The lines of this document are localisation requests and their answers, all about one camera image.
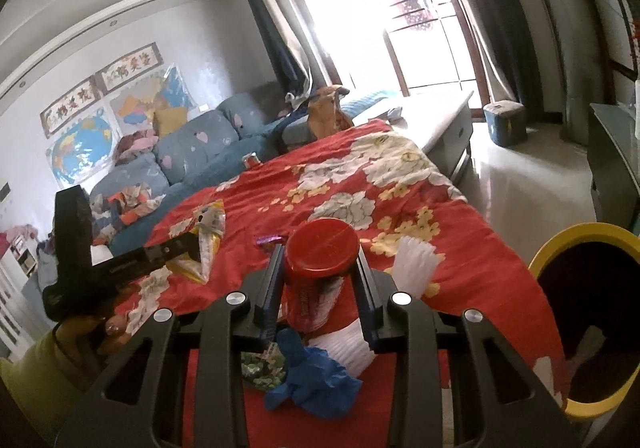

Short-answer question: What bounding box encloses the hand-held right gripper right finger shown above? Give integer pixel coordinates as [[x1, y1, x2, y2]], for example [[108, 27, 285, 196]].
[[352, 251, 596, 448]]

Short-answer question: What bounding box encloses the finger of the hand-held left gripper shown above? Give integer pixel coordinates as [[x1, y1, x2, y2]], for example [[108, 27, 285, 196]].
[[144, 234, 202, 275]]

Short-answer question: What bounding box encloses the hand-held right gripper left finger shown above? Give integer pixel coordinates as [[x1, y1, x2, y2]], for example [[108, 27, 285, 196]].
[[52, 243, 286, 448]]

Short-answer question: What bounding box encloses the yellow clear snack packet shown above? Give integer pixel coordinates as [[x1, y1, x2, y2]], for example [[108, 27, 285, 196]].
[[166, 199, 227, 285]]

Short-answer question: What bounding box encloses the red lidded canister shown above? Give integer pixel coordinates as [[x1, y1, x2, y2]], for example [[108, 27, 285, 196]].
[[281, 217, 362, 335]]

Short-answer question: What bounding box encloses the yellow rimmed trash bin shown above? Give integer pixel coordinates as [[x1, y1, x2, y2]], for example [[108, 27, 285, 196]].
[[527, 222, 640, 425]]

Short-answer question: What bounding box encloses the person's left forearm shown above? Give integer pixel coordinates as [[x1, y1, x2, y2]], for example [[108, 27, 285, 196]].
[[0, 323, 108, 431]]

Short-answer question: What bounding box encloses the person's left hand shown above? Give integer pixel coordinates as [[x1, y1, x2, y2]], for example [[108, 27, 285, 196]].
[[65, 312, 133, 355]]

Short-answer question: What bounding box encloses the orange patterned clothes pile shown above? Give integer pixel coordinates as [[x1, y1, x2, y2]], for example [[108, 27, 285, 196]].
[[90, 181, 168, 231]]

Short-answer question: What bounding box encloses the white shelf unit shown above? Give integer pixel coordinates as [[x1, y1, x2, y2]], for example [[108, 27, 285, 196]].
[[0, 223, 45, 360]]

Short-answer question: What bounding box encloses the green patterned packet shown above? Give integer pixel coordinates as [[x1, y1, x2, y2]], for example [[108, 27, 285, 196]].
[[240, 347, 289, 390]]

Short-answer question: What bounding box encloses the world map poster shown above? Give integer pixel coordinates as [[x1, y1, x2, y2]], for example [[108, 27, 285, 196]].
[[45, 113, 119, 192]]

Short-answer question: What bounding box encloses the blue rubber glove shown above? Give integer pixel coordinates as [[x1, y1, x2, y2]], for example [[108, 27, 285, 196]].
[[264, 328, 364, 421]]

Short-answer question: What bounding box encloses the red floral blanket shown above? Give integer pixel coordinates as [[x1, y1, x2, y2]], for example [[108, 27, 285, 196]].
[[107, 121, 573, 448]]

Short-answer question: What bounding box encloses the blue patterned sofa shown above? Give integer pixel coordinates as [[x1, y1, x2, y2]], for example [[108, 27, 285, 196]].
[[87, 81, 401, 256]]

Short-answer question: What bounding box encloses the pink clothes pile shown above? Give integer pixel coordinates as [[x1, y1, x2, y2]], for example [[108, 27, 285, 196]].
[[115, 131, 161, 166]]

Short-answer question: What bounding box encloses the yellow cushion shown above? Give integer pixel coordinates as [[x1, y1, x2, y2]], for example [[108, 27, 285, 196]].
[[154, 106, 189, 137]]

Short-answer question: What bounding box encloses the framed calligraphy banner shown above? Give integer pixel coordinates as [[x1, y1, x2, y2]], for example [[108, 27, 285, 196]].
[[95, 42, 162, 92], [40, 76, 102, 139]]

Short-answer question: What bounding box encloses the country map poster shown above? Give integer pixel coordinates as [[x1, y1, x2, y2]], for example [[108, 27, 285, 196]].
[[109, 63, 197, 130]]

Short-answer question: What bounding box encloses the brown paper bag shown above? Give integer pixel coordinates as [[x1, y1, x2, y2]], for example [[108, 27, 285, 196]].
[[306, 85, 352, 138]]

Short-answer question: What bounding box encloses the white coffee table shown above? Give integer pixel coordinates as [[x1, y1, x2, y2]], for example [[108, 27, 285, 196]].
[[387, 91, 476, 181]]

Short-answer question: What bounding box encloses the blue padded stool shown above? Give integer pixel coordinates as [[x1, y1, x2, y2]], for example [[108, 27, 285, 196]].
[[482, 98, 529, 147]]

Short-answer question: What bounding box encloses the blue beige curtain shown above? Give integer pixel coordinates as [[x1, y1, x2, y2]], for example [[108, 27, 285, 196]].
[[237, 0, 332, 102]]

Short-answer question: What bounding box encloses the glass side table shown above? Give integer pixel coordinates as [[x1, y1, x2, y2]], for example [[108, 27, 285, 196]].
[[587, 102, 640, 231]]

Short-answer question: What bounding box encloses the large brown framed window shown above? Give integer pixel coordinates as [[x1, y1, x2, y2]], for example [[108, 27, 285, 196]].
[[260, 0, 493, 102]]

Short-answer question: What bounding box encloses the dark grey curtain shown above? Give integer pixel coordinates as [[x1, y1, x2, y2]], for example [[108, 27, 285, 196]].
[[425, 0, 548, 115]]

